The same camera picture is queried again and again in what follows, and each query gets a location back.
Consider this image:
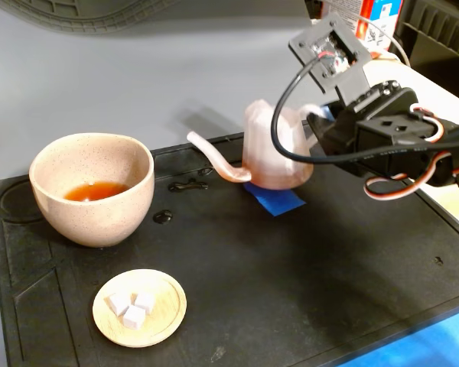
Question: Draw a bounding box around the red white blue carton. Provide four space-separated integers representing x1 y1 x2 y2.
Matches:
321 0 405 60

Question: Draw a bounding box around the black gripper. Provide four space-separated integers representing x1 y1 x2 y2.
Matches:
307 80 444 177

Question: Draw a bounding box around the wide blue tape strip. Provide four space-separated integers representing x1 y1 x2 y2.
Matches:
338 315 459 367

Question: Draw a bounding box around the grey silicone backdrop mat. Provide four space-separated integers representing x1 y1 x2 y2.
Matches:
0 0 347 180

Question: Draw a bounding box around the beige speckled ceramic cup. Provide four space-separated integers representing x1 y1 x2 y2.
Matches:
28 132 155 248

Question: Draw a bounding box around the translucent pink kettle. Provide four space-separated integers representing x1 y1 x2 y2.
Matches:
186 98 332 191

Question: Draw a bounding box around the dark tea spill puddle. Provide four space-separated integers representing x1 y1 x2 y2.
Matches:
168 178 210 193
152 209 174 225

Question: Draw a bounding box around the black camera usb cable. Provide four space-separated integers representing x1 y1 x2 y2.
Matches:
270 57 459 166

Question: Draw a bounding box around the red tea liquid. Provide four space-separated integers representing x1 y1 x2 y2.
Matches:
63 181 131 203

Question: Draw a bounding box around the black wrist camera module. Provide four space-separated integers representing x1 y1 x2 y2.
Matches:
288 13 373 112

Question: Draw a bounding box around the round wooden saucer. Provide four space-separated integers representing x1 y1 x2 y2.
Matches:
92 268 187 349

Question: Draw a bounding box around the white sugar cube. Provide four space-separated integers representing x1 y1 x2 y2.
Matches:
106 292 132 317
122 304 147 331
132 291 156 315

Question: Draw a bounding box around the small blue tape piece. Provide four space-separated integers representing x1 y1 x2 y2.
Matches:
243 181 307 218

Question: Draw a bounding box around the black plastic crate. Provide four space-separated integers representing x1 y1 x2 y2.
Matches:
389 0 459 107

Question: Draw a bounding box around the red white black servo wire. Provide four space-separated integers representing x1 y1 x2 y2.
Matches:
409 103 445 143
363 151 459 200

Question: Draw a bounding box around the thin grey cable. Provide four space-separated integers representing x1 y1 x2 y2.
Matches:
357 15 411 68

